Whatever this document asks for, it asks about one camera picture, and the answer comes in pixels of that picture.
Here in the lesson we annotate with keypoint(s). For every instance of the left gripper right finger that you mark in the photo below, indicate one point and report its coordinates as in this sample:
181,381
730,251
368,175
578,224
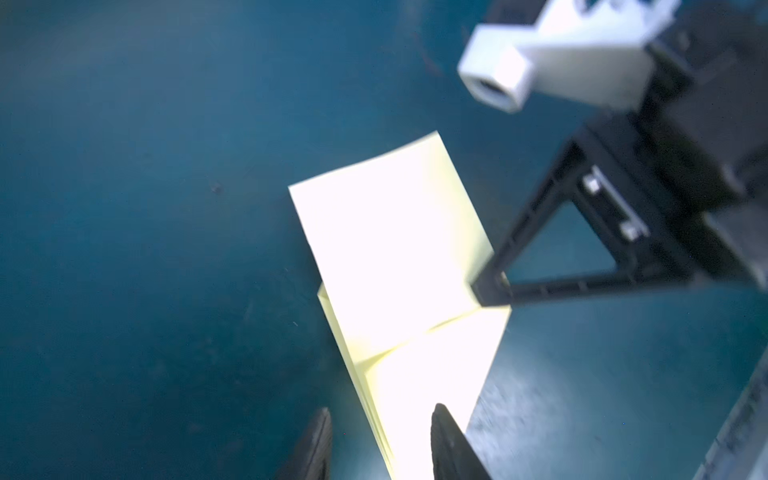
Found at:
452,456

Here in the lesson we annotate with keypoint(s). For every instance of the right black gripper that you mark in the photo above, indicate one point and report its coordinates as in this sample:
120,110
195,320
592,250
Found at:
599,222

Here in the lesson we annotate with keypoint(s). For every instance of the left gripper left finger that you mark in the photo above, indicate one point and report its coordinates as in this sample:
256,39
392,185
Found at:
311,457

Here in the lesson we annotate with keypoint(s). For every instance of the yellow square paper sheet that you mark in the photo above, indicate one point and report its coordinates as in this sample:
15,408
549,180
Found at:
397,243

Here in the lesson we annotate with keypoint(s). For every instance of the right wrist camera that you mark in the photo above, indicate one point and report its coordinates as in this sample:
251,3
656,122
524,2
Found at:
594,55

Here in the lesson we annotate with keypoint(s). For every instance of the front aluminium rail bed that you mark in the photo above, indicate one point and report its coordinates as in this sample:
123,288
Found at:
739,451

